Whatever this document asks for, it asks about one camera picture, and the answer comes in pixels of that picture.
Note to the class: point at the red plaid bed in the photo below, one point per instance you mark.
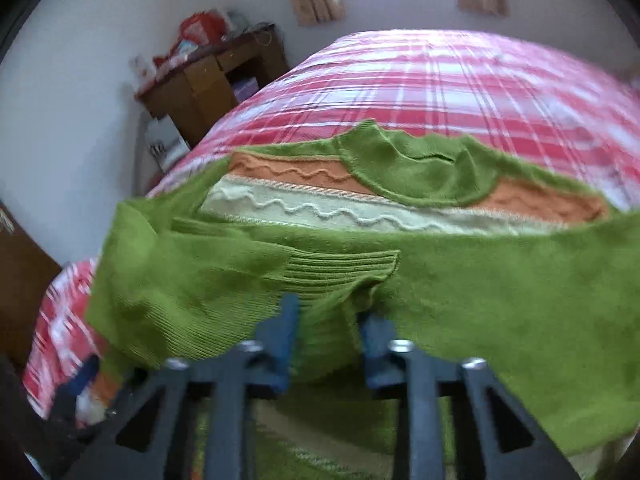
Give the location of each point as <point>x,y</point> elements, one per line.
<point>450,85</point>

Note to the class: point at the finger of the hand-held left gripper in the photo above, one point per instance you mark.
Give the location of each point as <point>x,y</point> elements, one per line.
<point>86,375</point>

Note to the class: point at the brown wooden desk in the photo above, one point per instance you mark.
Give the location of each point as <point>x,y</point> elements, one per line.
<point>200,85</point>

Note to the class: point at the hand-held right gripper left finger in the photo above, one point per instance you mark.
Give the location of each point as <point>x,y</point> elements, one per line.
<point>286,340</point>

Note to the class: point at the white box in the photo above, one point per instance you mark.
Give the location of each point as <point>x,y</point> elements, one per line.
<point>165,142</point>

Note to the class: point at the brown wooden door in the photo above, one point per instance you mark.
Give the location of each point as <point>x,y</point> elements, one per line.
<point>22,285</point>

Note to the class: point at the green striped knit sweater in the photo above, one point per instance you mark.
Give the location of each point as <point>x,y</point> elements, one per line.
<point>310,265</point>

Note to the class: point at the red bag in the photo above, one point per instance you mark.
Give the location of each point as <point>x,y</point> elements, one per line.
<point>200,27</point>

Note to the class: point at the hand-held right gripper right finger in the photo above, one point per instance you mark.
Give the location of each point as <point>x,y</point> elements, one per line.
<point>372,355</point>

